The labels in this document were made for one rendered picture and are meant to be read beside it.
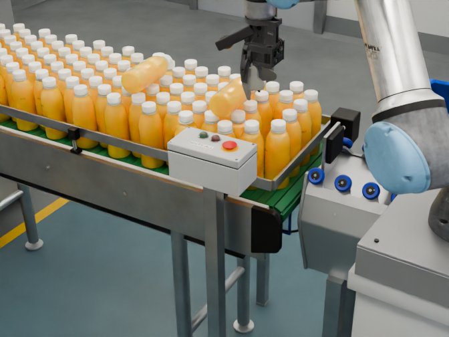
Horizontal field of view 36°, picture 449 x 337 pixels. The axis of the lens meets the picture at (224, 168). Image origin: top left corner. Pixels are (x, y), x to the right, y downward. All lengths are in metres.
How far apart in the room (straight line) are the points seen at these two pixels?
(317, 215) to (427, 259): 0.73
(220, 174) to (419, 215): 0.56
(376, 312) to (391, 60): 0.45
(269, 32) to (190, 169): 0.38
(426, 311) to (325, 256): 0.80
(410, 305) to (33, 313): 1.98
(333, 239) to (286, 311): 0.99
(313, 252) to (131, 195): 0.55
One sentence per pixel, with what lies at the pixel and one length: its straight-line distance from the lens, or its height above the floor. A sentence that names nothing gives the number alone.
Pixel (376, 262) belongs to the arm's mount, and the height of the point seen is 1.19.
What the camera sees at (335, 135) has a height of 1.05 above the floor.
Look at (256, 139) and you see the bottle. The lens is 1.83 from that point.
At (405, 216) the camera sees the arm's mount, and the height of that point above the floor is 1.21.
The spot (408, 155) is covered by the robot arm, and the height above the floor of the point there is 1.41.
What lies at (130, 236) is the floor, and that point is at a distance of 3.28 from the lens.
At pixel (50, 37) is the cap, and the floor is 1.09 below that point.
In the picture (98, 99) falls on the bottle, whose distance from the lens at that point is 2.08.
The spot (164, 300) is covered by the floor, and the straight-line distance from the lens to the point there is 2.92.
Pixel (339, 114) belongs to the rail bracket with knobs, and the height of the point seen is 1.00.
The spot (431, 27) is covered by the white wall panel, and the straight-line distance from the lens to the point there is 5.29.
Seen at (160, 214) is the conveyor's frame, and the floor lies 0.78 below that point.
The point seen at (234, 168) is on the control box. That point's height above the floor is 1.08.
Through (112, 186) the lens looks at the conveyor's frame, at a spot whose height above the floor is 0.82.
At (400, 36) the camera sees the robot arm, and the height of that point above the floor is 1.54.
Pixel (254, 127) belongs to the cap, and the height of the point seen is 1.08.
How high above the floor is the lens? 1.93
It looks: 31 degrees down
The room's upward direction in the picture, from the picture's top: 1 degrees counter-clockwise
